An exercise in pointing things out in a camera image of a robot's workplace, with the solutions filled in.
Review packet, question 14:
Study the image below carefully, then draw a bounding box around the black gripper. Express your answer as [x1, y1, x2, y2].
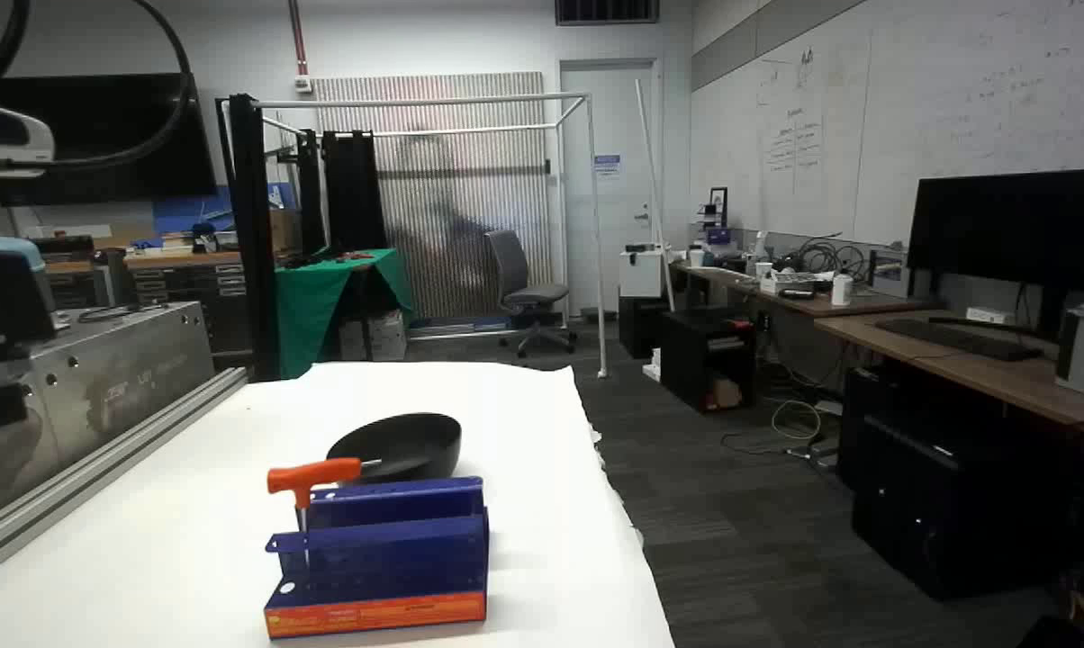
[0, 240, 59, 433]

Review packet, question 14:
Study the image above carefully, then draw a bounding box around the orange handled screwdriver tool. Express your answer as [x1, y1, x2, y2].
[264, 452, 369, 568]

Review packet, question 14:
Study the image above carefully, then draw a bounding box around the black bowl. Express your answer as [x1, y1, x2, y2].
[324, 409, 469, 484]

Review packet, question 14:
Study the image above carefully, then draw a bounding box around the blue tool holder block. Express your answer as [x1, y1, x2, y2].
[258, 472, 495, 643]

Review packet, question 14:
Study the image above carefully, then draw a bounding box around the grey metal block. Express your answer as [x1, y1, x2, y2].
[0, 298, 219, 534]

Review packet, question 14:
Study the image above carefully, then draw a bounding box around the white paper sheet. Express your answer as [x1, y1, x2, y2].
[0, 358, 678, 648]

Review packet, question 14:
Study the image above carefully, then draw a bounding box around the grey partition panel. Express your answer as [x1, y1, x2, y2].
[306, 73, 557, 330]

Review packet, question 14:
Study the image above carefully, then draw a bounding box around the grey office chair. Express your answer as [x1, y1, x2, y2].
[486, 228, 580, 358]

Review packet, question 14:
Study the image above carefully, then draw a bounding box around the white door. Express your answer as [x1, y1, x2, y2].
[557, 56, 666, 325]

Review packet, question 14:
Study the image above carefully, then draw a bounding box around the white box on stand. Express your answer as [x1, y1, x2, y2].
[618, 240, 669, 302]

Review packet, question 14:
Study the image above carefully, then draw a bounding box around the small black cabinet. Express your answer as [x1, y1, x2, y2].
[660, 310, 760, 418]

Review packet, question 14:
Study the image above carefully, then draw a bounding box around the black keyboard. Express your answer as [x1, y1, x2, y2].
[870, 314, 1047, 362]

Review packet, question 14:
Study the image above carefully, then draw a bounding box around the wooden desk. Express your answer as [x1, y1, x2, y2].
[669, 260, 1084, 451]

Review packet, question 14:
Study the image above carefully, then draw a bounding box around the black computer monitor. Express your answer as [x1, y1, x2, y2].
[905, 164, 1084, 340]

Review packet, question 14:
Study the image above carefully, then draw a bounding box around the aluminium rail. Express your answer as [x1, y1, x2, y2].
[0, 362, 251, 591]

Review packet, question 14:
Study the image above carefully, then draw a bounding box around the black wall screen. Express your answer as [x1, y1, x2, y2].
[0, 73, 219, 207]

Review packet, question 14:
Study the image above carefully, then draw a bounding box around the black upright post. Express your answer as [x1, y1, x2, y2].
[223, 91, 286, 382]

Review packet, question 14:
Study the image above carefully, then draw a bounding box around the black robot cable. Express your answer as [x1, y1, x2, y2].
[33, 0, 197, 172]

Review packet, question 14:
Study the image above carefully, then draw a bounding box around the white pipe frame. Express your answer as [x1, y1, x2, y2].
[256, 91, 611, 382]

